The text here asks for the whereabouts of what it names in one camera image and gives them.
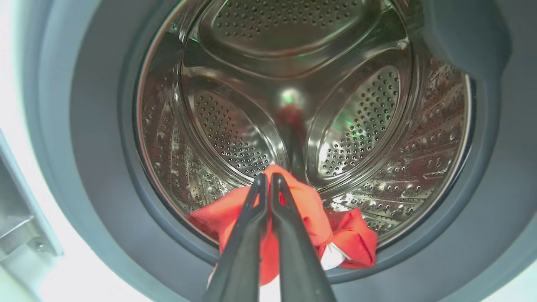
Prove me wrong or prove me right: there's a metal washer door hinge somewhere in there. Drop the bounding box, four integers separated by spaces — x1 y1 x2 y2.
0 130 64 261

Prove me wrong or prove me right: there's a stainless steel perforated washer drum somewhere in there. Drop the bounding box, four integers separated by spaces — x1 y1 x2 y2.
133 0 474 248

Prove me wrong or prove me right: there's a white front-load washing machine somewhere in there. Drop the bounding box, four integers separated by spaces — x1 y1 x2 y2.
0 0 537 302

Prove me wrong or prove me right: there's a grey rubber door gasket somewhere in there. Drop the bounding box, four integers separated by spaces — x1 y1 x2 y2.
25 0 537 302

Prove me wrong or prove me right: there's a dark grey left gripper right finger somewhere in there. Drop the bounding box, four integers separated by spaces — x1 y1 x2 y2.
270 173 336 302

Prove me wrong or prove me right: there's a red garment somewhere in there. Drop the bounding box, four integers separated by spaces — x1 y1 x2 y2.
187 164 378 286

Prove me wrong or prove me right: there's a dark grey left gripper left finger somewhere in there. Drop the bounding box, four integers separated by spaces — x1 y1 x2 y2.
203 173 269 302

